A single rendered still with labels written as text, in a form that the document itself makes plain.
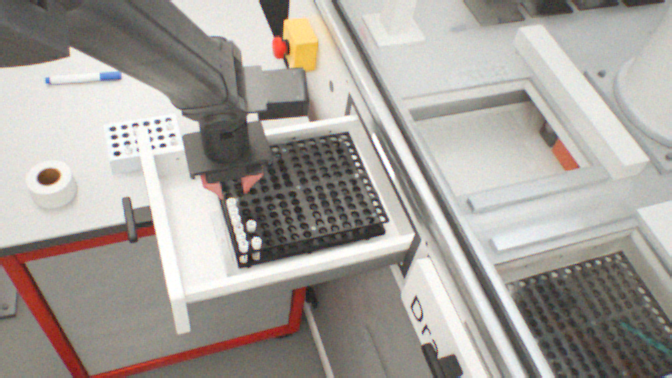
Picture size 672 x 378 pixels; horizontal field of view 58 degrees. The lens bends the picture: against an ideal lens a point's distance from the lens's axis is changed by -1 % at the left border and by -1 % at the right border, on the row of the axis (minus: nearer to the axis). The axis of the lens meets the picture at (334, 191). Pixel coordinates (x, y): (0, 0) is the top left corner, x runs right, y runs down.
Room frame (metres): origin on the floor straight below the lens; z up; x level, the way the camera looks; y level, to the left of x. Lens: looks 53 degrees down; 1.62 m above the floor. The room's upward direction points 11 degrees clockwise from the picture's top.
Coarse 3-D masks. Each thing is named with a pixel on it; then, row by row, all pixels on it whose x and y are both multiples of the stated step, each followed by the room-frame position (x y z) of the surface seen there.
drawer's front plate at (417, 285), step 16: (416, 272) 0.43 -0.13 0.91; (432, 272) 0.43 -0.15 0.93; (416, 288) 0.42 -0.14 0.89; (432, 288) 0.40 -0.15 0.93; (416, 304) 0.41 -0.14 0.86; (432, 304) 0.39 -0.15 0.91; (448, 304) 0.38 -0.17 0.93; (416, 320) 0.40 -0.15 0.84; (432, 320) 0.38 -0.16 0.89; (448, 320) 0.36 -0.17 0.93; (432, 336) 0.37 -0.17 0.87; (448, 336) 0.35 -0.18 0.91; (464, 336) 0.34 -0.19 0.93; (448, 352) 0.33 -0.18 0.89; (464, 352) 0.32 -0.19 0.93; (464, 368) 0.31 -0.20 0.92; (480, 368) 0.31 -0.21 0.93
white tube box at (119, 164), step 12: (132, 120) 0.69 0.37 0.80; (144, 120) 0.70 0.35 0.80; (156, 120) 0.71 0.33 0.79; (168, 120) 0.72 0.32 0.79; (108, 132) 0.66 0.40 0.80; (120, 132) 0.66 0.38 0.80; (132, 132) 0.67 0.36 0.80; (156, 132) 0.68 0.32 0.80; (168, 132) 0.68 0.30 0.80; (108, 144) 0.63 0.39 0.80; (120, 144) 0.64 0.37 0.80; (132, 144) 0.64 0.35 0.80; (156, 144) 0.65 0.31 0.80; (168, 144) 0.66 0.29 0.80; (180, 144) 0.66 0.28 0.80; (120, 156) 0.61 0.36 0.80; (132, 156) 0.61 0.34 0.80; (120, 168) 0.60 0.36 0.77; (132, 168) 0.61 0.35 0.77
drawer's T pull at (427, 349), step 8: (424, 344) 0.33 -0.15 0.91; (424, 352) 0.32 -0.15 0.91; (432, 352) 0.32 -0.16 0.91; (432, 360) 0.31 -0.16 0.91; (440, 360) 0.31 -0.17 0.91; (448, 360) 0.32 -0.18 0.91; (456, 360) 0.32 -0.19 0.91; (432, 368) 0.30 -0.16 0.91; (440, 368) 0.30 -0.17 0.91; (448, 368) 0.31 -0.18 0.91; (456, 368) 0.31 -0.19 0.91; (440, 376) 0.29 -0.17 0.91; (448, 376) 0.30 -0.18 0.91; (456, 376) 0.30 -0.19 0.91
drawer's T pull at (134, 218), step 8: (128, 200) 0.45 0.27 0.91; (128, 208) 0.44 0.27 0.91; (136, 208) 0.44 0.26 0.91; (144, 208) 0.45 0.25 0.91; (128, 216) 0.43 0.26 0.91; (136, 216) 0.43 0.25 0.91; (144, 216) 0.43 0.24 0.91; (152, 216) 0.44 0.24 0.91; (128, 224) 0.42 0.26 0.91; (136, 224) 0.42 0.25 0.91; (144, 224) 0.42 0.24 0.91; (152, 224) 0.43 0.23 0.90; (128, 232) 0.40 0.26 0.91; (136, 232) 0.41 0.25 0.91; (128, 240) 0.40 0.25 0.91; (136, 240) 0.40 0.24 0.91
